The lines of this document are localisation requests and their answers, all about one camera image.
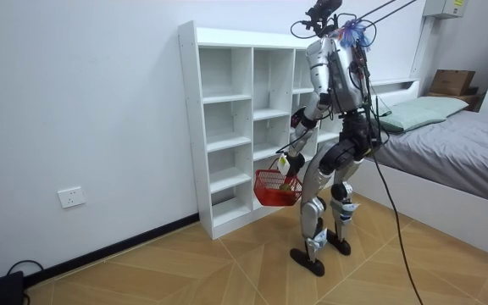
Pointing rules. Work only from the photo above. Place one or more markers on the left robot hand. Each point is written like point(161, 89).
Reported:
point(291, 163)

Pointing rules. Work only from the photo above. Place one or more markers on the red mesh basket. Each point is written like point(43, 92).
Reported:
point(271, 197)

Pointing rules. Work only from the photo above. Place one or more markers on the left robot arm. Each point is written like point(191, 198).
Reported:
point(317, 68)

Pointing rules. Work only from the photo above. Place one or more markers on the green soft toy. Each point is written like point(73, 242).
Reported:
point(286, 186)

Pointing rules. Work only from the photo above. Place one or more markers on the robot legs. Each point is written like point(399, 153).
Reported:
point(312, 216)

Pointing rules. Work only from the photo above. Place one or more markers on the white shelf unit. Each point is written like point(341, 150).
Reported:
point(227, 127)

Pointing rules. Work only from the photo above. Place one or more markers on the robot body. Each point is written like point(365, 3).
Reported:
point(345, 72)

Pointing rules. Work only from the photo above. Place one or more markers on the pale green pillow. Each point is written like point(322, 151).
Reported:
point(422, 112)

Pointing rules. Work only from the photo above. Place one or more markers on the grey bed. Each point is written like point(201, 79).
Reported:
point(451, 156)

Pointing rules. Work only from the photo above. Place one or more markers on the brown cardboard box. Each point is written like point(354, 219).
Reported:
point(451, 82)

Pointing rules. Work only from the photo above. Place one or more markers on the white wall conduit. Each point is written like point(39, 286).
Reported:
point(421, 46)

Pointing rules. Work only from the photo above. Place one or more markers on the grey wall box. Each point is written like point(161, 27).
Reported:
point(443, 7)

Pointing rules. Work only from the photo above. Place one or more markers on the white wall socket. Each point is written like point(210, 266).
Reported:
point(71, 197)

